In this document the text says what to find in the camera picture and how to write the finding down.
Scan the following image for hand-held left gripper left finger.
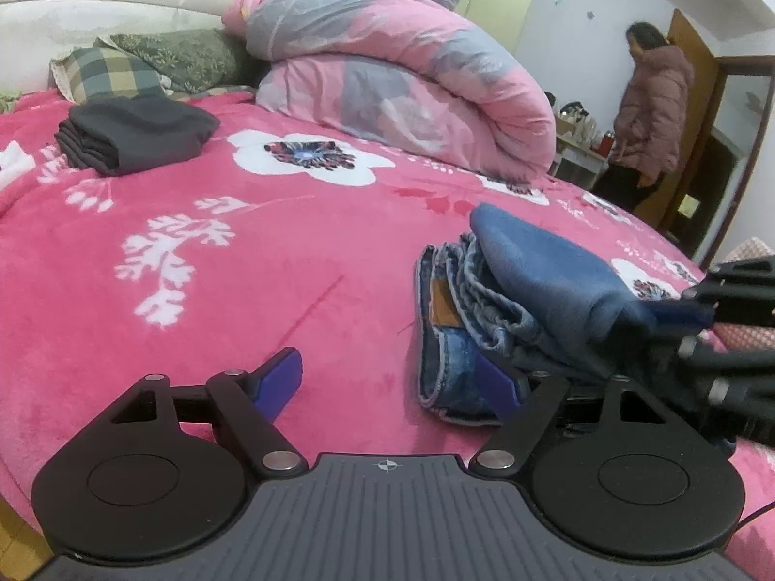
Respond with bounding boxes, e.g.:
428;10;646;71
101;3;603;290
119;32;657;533
109;348;305;479

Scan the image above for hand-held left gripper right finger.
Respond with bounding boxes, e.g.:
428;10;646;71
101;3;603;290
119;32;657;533
470;352;670;478

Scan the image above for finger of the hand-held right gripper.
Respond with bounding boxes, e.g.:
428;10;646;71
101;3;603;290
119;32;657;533
651;257;775;331
643;336;775;443

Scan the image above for blue denim jeans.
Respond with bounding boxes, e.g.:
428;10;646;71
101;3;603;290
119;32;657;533
415;202;715;426

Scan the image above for pink floral bed blanket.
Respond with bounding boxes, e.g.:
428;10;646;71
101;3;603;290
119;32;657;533
0;88;775;558

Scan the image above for brown wooden door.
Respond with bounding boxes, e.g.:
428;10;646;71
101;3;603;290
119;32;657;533
657;9;721;249

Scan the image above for white desk with shelves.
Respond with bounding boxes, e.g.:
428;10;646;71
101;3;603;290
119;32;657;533
548;127;612;191

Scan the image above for folded dark grey garment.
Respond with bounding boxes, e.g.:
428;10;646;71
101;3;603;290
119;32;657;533
56;97;220;178

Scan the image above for pink grey floral duvet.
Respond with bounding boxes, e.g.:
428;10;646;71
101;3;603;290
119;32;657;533
221;0;557;185

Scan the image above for green leaf patterned pillow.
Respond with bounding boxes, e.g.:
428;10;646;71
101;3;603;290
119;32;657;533
97;30;255;94

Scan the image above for green plaid pillow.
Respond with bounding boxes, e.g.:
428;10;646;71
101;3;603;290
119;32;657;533
49;46;173;104

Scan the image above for pink white padded headboard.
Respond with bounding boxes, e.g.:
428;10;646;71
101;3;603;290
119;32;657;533
0;0;304;94

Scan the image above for wooden door frame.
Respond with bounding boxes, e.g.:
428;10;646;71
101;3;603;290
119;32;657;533
690;54;775;267

